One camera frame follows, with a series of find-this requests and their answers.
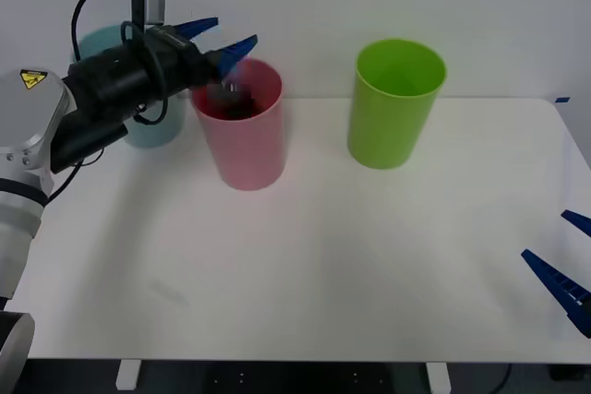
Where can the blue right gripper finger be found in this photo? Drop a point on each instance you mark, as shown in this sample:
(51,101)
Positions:
(558,278)
(579,221)

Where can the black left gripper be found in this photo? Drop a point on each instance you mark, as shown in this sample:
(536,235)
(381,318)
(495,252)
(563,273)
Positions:
(177,64)

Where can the dark plastic bottle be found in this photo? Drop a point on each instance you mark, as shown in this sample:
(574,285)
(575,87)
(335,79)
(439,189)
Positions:
(231,101)

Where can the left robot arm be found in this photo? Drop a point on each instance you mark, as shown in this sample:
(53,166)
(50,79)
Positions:
(27,145)

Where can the pale blue plastic bin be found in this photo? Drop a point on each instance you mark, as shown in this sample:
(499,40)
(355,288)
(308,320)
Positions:
(161,131)

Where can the pink plastic bin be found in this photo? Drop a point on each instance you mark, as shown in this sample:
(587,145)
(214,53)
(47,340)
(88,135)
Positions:
(249,154)

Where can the white table leg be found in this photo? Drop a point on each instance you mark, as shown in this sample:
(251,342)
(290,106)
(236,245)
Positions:
(128,374)
(438,377)

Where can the green plastic bin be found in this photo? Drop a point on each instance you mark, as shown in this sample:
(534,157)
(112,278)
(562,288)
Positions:
(388,126)

